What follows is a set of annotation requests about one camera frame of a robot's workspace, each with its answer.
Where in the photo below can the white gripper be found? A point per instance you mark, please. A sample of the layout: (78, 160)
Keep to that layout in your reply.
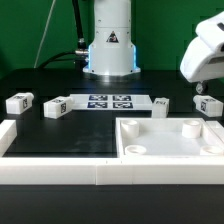
(204, 57)

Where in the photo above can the white U-shaped fence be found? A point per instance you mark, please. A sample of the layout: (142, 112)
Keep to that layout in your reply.
(108, 171)

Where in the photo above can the white marker base sheet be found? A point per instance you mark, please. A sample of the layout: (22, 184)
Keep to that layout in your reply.
(111, 102)

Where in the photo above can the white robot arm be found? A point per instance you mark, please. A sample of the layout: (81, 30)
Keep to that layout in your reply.
(112, 55)

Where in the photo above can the white square table top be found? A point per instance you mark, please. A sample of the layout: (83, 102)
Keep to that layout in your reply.
(167, 137)

